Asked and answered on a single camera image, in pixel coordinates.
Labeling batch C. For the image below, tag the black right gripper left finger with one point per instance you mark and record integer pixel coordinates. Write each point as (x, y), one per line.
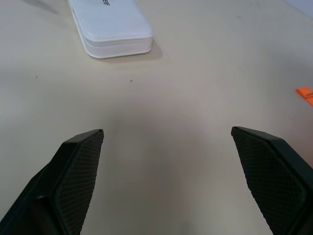
(73, 181)

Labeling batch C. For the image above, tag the white rectangular box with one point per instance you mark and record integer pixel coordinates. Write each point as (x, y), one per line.
(115, 29)

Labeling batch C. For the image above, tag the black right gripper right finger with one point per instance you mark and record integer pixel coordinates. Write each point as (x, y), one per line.
(274, 176)

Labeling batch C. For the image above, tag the orange tag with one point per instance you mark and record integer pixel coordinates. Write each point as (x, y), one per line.
(306, 94)

